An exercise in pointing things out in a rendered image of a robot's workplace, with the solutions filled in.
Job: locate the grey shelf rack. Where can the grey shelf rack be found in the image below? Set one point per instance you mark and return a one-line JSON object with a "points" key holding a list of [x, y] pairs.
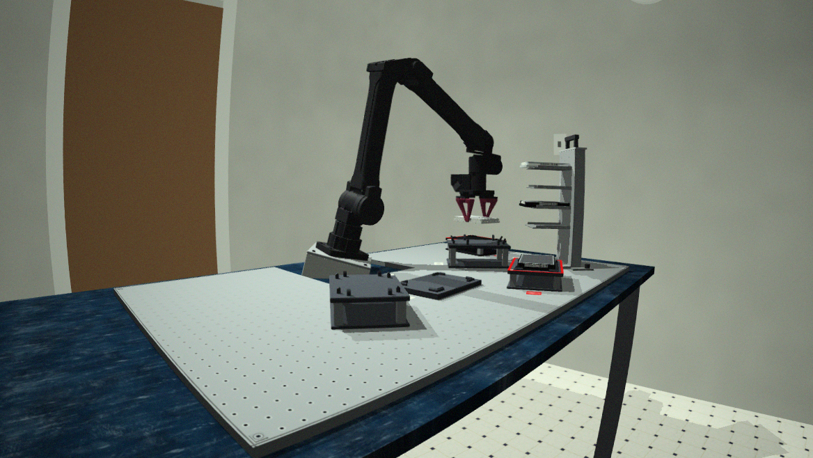
{"points": [[571, 190]]}

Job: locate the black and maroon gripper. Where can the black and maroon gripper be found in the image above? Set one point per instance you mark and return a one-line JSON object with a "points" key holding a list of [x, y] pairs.
{"points": [[478, 188]]}

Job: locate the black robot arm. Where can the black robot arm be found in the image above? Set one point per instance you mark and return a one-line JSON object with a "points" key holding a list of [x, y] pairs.
{"points": [[367, 208]]}

